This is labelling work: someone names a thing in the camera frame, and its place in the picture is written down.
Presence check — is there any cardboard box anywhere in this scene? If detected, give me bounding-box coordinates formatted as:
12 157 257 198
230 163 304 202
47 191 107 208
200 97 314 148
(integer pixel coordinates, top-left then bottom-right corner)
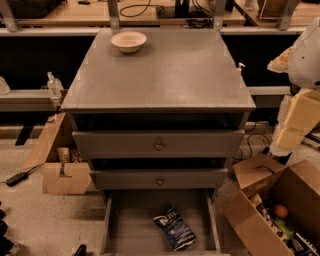
24 113 92 195
223 154 320 256

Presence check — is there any cardboard box on right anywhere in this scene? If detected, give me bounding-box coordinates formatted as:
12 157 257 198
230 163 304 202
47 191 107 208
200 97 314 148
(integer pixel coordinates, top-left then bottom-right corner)
223 154 320 256

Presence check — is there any black cable on floor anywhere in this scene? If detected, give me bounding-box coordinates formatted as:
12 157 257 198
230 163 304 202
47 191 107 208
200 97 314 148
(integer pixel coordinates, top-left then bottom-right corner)
233 121 272 162

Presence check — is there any grey open bottom drawer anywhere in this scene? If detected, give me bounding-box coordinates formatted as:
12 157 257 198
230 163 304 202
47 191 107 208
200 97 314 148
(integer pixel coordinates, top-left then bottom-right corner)
101 189 222 256

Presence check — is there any black power adapter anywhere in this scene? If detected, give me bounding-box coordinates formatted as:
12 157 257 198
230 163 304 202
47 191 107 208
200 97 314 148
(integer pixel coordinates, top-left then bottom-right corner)
5 164 41 187

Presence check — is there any white ceramic bowl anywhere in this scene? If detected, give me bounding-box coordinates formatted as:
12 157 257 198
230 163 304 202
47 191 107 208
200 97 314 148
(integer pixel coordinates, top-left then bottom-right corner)
111 31 147 53

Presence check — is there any clear plastic bottle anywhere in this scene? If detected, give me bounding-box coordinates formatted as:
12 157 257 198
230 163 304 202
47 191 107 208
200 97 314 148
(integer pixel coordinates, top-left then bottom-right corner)
47 72 64 98

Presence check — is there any cardboard box on left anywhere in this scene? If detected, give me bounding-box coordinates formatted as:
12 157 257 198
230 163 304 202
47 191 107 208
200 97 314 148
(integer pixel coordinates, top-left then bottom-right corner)
24 113 92 195

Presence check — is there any grey middle drawer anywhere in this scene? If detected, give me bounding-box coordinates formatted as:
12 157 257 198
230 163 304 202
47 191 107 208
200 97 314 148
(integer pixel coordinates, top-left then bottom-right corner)
90 169 228 190

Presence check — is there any grey wooden drawer cabinet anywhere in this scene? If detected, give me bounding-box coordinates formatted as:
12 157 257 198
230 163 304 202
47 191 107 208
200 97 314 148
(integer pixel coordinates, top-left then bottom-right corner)
60 27 257 256

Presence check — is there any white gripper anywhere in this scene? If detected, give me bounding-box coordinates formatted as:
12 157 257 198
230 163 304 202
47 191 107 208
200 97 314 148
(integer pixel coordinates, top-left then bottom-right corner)
270 89 320 156

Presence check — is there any blue chip bag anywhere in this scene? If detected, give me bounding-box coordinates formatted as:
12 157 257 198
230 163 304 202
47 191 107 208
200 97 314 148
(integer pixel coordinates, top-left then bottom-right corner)
154 207 196 251

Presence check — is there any red round fruit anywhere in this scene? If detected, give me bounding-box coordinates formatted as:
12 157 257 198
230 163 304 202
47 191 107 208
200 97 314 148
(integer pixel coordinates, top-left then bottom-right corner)
273 205 289 219

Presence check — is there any white pump dispenser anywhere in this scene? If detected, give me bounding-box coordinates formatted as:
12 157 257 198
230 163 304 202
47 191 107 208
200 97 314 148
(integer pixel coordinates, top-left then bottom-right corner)
237 62 246 74

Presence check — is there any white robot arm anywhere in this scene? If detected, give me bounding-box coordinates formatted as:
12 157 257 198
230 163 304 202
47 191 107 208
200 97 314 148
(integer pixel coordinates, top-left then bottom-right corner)
267 17 320 156

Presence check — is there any grey top drawer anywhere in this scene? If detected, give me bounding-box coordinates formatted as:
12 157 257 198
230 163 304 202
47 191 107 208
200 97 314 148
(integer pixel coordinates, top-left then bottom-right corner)
72 130 244 160

